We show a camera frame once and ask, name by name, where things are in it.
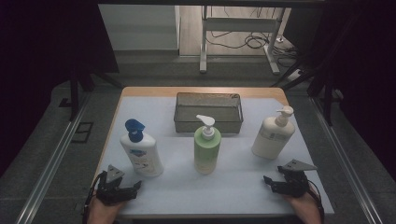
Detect person's left hand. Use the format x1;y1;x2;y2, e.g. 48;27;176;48
87;198;126;224

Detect white desk frame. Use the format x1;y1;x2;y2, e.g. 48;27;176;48
199;5;288;76

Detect left hand-held gripper cable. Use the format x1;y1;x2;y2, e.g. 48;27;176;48
81;171;107;224

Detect green pump bottle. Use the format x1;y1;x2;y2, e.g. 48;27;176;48
193;114;222;175

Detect aluminium floor rail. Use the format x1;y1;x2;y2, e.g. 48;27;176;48
309;96;385;224
14;92;92;224

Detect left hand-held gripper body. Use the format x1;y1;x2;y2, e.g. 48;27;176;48
95;164;126;206

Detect metal mesh basket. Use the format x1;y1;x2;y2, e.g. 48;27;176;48
173;91;245;134

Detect white bottle with blue cap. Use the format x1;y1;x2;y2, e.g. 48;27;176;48
119;118;164;178

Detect cream pump bottle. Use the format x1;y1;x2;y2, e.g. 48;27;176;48
250;105;296;161

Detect person's right hand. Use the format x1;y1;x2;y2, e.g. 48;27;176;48
284;186;323;224

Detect right hand-held gripper cable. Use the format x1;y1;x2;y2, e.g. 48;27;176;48
306;179;326;224

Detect hand-held gripper cable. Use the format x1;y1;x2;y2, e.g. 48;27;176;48
306;179;326;224
81;171;107;224

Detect black floor cables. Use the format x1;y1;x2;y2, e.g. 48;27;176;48
206;30;301;68

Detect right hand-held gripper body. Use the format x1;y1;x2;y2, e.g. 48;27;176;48
277;159;318;199

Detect dark metal stand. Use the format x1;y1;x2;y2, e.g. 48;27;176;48
58;62;123;123
270;55;344;127

